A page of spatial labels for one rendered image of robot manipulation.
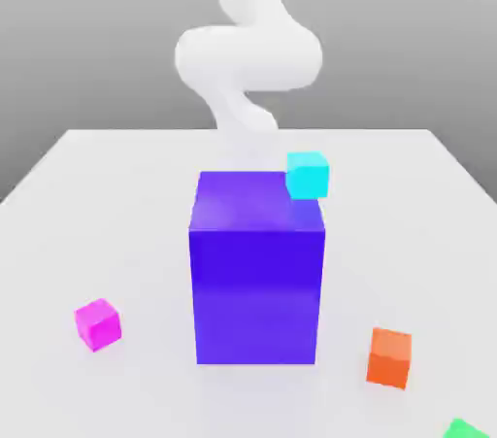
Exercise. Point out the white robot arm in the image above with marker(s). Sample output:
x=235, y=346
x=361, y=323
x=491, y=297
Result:
x=248, y=57

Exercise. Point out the small cyan cube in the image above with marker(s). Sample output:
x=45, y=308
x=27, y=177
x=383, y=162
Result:
x=307, y=175

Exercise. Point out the small magenta cube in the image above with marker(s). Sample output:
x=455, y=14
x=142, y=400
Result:
x=98, y=325

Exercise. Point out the small orange cube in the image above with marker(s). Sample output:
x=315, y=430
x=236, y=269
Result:
x=389, y=360

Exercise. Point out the small green cube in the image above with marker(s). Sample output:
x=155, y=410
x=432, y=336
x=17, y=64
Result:
x=464, y=431

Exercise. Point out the large purple box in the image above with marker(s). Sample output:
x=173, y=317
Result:
x=256, y=290

